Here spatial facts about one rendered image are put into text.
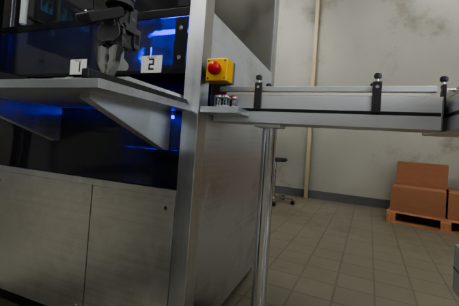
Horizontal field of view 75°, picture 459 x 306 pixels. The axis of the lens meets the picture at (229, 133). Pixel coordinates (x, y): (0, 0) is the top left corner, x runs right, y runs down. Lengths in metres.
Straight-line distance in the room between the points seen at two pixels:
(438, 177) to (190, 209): 3.53
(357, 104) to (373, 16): 4.17
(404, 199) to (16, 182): 3.51
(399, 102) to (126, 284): 1.04
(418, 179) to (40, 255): 3.78
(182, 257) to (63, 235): 0.52
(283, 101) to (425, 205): 3.04
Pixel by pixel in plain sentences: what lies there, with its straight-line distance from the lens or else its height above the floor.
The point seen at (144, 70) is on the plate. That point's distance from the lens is 1.10.
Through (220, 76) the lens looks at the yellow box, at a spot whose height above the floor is 0.97.
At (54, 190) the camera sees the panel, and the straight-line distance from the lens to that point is 1.36.
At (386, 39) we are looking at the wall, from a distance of 4.96.
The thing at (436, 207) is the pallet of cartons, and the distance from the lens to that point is 3.86.
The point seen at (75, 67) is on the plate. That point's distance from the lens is 1.32.
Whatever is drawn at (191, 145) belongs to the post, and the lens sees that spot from 0.96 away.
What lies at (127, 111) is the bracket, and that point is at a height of 0.83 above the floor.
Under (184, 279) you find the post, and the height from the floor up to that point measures 0.33.
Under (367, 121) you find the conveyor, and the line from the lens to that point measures 0.96.
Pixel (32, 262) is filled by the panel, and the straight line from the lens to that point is 1.51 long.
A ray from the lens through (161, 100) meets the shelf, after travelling 0.81.
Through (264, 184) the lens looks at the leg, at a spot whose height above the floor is 0.63.
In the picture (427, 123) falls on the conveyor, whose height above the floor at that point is 0.86.
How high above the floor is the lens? 0.77
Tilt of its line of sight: 2 degrees up
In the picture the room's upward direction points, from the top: 4 degrees clockwise
